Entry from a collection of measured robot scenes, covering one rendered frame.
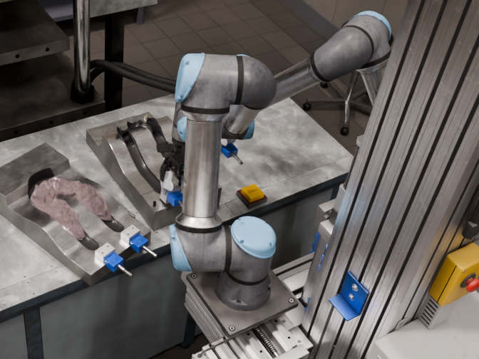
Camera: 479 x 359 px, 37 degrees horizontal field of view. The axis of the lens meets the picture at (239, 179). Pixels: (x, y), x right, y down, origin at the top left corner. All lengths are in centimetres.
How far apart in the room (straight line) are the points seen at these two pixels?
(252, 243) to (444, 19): 74
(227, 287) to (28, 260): 70
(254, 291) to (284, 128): 113
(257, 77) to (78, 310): 114
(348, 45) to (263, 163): 88
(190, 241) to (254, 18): 356
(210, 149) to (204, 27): 332
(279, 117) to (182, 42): 197
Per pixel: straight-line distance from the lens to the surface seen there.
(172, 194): 230
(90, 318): 253
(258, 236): 177
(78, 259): 223
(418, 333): 175
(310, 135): 287
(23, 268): 229
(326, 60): 194
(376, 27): 203
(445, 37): 133
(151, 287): 258
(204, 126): 168
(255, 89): 167
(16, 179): 240
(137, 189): 239
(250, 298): 188
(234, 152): 250
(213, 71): 165
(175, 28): 493
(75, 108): 288
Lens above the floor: 255
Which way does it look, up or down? 42 degrees down
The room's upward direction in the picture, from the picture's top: 11 degrees clockwise
